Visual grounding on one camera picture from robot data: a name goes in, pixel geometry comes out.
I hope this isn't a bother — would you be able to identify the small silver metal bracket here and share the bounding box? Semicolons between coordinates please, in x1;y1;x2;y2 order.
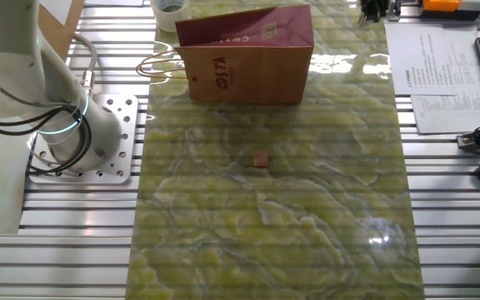
387;0;403;23

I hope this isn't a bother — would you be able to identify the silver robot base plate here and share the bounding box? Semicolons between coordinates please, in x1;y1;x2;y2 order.
27;93;140;186

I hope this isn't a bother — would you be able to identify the clear tape roll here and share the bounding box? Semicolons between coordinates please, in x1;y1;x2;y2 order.
150;0;192;33

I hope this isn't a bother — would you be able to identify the printed white paper sheet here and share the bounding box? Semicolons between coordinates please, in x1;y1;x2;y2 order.
383;21;480;97
409;27;480;135

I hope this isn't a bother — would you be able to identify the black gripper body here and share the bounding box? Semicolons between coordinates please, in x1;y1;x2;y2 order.
358;0;391;13

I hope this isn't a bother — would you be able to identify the grey cable with metal connector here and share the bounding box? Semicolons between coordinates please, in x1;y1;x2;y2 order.
71;32;99;99

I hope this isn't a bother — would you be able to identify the small brown cube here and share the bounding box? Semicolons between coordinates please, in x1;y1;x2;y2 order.
252;150;269;168

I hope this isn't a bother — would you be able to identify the orange and grey tool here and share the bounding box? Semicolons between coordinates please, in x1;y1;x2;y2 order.
418;0;480;22

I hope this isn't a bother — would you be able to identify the brown maroon Costa paper bag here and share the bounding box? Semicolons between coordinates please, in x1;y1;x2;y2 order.
135;4;315;105

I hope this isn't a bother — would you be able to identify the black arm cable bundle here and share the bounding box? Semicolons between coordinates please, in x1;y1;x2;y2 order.
0;103;93;176

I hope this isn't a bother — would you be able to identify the green marble pattern mat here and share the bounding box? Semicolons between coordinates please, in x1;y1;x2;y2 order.
123;0;427;300

